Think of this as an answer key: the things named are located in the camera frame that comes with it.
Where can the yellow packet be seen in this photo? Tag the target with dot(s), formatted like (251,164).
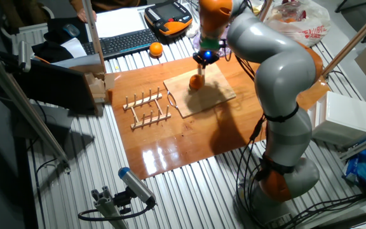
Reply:
(257,9)

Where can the brown cardboard box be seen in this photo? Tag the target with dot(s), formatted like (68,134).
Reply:
(97,86)

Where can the dark computer mouse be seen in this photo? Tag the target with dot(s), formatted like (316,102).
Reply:
(71,30)

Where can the small white paper sheet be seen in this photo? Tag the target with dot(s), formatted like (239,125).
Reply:
(75,47)

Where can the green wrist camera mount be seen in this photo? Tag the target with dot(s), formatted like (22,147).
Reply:
(210,44)

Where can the black camera clamp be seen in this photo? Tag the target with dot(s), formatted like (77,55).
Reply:
(122,200)

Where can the short aluminium profile stub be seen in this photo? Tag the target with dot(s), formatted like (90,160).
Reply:
(106,206)

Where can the round orange fruit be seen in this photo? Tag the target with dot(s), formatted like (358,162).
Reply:
(196,83)
(156,49)

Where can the black cloth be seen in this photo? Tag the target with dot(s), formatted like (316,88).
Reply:
(52,47)

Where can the black monitor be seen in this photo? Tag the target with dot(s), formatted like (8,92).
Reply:
(56,86)

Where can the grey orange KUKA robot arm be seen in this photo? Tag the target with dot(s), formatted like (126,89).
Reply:
(281,73)

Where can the white ribbed panel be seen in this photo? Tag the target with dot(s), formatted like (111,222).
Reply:
(27,38)

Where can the white drawer box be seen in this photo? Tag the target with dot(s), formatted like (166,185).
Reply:
(345,117)

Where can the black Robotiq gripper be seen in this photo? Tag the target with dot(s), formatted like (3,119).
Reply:
(206,57)

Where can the aluminium frame post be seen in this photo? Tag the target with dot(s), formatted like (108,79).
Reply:
(364,144)
(354,39)
(94,35)
(266,9)

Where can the black computer keyboard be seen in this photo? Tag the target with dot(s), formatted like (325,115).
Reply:
(119,43)

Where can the orange black teach pendant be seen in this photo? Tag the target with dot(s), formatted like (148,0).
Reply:
(168,17)

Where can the wooden peg dish rack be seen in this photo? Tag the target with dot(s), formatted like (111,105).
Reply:
(145,122)

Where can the steel kitchen knife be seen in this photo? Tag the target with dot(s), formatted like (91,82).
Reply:
(201,72)

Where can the bare person hand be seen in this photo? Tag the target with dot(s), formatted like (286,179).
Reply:
(81,15)

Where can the long aluminium frame beam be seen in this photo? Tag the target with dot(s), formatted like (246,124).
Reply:
(27,117)

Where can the silver camera blue cap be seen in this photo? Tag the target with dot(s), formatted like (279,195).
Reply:
(137,184)

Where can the white plastic bag red print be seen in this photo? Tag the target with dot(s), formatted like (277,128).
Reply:
(297,28)

